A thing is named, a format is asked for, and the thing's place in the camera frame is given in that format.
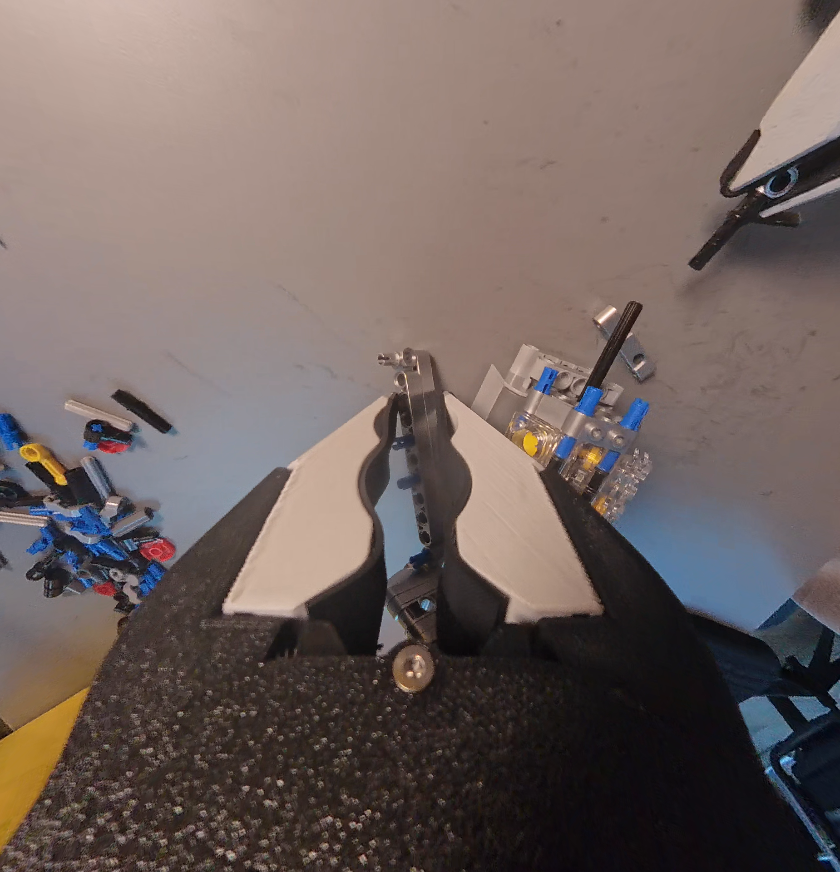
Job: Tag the toy engine model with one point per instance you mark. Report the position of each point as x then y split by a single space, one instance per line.
570 423

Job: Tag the black office chair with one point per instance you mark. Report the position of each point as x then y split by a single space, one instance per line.
802 736

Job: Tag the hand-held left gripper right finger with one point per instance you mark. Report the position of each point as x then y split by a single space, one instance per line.
522 538

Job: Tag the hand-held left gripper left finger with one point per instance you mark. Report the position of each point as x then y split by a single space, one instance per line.
311 538

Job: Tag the scattered small coloured parts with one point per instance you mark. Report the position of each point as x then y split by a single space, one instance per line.
80 525

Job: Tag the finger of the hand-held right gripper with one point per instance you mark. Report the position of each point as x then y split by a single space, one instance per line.
822 188
815 116

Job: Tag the grey long beam assembly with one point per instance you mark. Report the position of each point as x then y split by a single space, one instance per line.
420 450

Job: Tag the yellow plastic bin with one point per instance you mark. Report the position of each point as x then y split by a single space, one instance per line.
25 777

